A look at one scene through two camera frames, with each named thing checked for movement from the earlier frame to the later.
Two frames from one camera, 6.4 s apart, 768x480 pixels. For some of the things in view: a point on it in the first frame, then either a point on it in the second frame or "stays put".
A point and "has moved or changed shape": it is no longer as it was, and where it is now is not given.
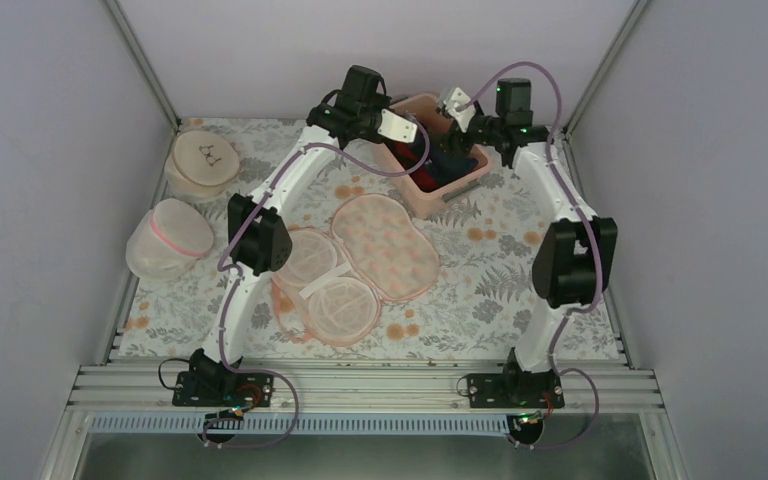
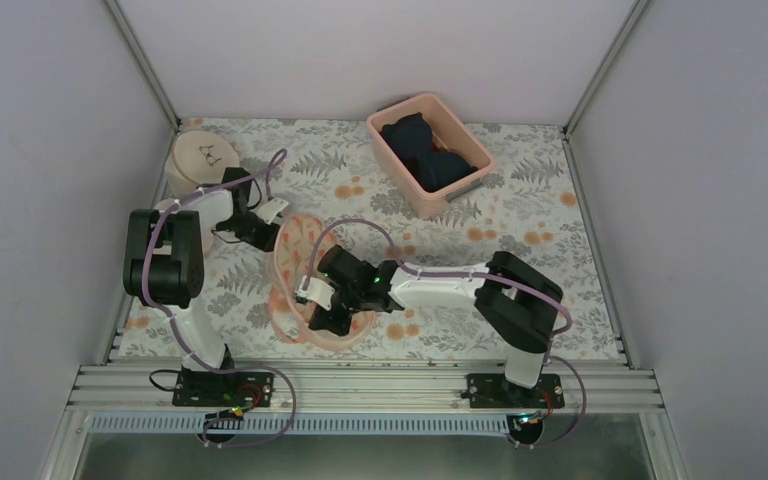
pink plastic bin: [431, 113] stays put
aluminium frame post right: [603, 68] stays put
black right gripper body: [457, 141] → [341, 326]
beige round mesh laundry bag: [201, 164] stays put
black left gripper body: [365, 115] → [241, 226]
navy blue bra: [443, 161] has moved or changed shape
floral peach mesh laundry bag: [332, 290] has moved or changed shape
